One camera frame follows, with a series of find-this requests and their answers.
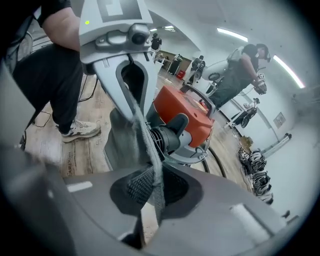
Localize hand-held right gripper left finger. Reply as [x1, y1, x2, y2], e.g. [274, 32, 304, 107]
[49, 165, 150, 254]

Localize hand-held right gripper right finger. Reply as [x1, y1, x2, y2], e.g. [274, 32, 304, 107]
[149, 163, 286, 254]

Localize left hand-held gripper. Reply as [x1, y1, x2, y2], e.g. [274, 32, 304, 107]
[78, 0, 158, 122]

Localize person's left forearm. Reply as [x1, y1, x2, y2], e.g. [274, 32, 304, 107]
[41, 6, 81, 52]

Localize red teal vacuum cleaner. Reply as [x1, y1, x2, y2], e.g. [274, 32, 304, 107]
[146, 83, 217, 166]

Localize person's left shoe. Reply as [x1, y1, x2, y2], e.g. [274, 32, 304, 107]
[55, 118, 102, 144]

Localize person's black trousers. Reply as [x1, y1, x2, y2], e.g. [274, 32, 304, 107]
[11, 43, 85, 135]

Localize person's black white t-shirt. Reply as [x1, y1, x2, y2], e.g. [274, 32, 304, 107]
[14, 0, 76, 28]

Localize black vacuum hose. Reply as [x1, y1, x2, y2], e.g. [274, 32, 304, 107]
[149, 112, 227, 179]

